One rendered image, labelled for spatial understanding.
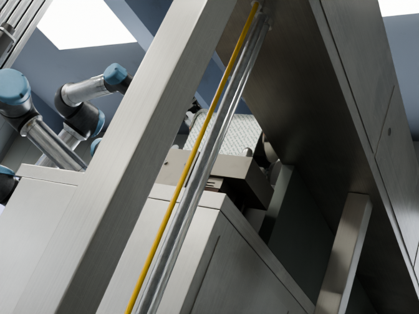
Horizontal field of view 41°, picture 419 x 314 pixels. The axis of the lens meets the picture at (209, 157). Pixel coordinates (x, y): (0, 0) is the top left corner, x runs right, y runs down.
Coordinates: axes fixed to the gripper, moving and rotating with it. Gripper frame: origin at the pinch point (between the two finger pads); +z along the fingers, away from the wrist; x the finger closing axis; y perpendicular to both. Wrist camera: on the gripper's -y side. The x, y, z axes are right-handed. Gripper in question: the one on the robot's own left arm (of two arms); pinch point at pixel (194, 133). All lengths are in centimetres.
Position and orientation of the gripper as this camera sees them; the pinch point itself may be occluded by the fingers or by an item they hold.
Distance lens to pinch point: 182.6
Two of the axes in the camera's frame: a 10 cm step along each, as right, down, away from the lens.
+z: 4.3, 6.1, -6.7
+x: 4.0, 5.3, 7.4
